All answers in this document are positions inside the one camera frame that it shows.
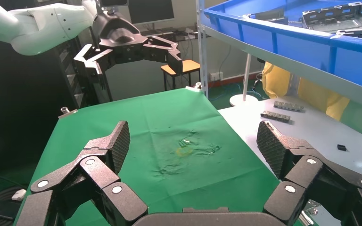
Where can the white round-base stand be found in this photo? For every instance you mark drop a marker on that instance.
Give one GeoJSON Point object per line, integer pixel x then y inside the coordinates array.
{"type": "Point", "coordinates": [243, 100]}

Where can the white power adapter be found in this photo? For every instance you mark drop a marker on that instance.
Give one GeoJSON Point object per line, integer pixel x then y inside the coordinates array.
{"type": "Point", "coordinates": [19, 195]}

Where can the grey perforated shelf post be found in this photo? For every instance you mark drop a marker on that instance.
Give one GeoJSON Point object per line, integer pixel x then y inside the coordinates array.
{"type": "Point", "coordinates": [202, 46]}

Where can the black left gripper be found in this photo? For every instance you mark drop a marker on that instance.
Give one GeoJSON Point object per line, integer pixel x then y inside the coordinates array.
{"type": "Point", "coordinates": [118, 37]}

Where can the white wall socket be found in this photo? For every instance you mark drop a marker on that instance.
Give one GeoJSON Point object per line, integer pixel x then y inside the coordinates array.
{"type": "Point", "coordinates": [216, 76]}

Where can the small black plastic piece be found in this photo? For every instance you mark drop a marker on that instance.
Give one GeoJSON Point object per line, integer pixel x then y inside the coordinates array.
{"type": "Point", "coordinates": [341, 147]}

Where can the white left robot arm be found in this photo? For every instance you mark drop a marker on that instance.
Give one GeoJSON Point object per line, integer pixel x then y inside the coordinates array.
{"type": "Point", "coordinates": [28, 28]}

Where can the blue plastic bin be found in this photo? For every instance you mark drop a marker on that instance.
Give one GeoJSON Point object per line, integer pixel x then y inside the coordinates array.
{"type": "Point", "coordinates": [293, 46]}

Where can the yellow plastic bag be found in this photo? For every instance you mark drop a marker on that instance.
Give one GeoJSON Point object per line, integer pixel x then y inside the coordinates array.
{"type": "Point", "coordinates": [318, 96]}

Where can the green table cloth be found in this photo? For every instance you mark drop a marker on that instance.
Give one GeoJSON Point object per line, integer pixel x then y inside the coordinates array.
{"type": "Point", "coordinates": [168, 118]}

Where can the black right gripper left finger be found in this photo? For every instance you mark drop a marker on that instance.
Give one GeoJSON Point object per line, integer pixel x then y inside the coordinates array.
{"type": "Point", "coordinates": [99, 168]}

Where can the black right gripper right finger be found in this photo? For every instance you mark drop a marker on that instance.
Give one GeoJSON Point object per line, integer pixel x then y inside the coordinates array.
{"type": "Point", "coordinates": [306, 174]}

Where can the dark cluttered desk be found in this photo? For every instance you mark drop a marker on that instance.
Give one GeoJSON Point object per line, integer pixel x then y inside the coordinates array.
{"type": "Point", "coordinates": [184, 32]}

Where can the wooden stool with black legs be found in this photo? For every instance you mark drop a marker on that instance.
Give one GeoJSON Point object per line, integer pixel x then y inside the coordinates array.
{"type": "Point", "coordinates": [188, 66]}

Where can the dark computer monitor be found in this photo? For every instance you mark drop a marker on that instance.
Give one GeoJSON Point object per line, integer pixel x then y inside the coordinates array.
{"type": "Point", "coordinates": [151, 11]}

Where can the black equipment rack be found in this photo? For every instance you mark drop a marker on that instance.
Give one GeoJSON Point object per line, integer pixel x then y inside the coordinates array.
{"type": "Point", "coordinates": [74, 84]}

